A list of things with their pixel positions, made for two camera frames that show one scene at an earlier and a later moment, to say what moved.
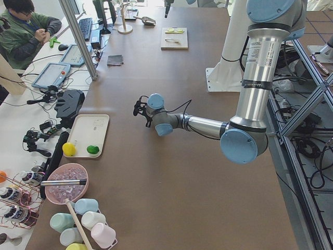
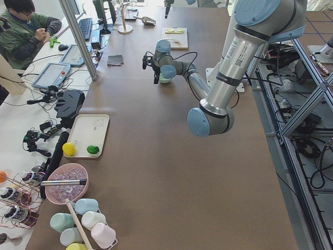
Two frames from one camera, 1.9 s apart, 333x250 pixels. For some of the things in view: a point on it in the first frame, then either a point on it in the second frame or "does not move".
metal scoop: [146, 21] does not move
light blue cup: [82, 205] does not move
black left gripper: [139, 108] → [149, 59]
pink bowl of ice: [58, 195] does not move
